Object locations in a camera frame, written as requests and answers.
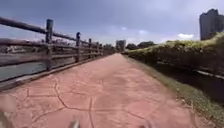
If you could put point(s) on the distant building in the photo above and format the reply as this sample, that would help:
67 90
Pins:
120 45

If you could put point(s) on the red stone-pattern path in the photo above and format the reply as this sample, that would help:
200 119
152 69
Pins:
110 86

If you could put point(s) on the distant trees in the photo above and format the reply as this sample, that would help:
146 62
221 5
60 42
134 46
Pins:
141 45

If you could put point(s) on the wooden log fence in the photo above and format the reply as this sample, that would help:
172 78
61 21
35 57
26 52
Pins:
49 43

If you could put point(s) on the robot's own part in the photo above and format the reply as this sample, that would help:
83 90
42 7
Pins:
74 124

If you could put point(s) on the trimmed green hedge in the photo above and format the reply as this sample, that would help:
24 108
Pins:
186 53

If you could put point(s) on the grey water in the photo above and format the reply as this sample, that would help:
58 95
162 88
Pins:
23 68

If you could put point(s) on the grass strip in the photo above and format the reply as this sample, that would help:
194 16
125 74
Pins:
196 96

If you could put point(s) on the tall dark building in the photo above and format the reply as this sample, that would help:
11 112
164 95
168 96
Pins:
211 25

